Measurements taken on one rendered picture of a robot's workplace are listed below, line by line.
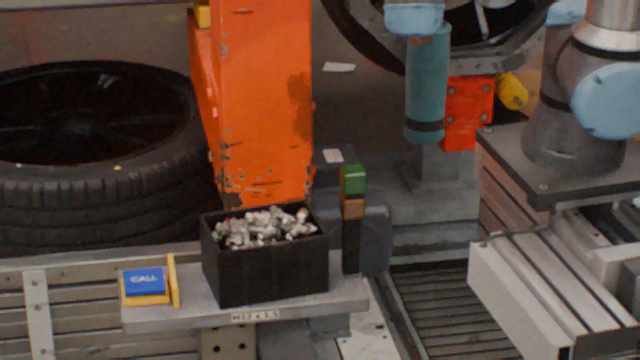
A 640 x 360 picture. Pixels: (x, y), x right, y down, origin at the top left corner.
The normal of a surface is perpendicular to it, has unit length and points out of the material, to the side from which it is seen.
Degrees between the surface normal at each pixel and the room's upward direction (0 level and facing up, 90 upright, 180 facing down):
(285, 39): 90
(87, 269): 90
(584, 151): 72
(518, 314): 90
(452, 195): 0
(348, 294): 0
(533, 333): 90
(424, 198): 0
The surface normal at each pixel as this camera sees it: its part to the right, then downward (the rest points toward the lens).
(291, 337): 0.01, -0.88
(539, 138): -0.80, -0.04
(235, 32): 0.19, 0.46
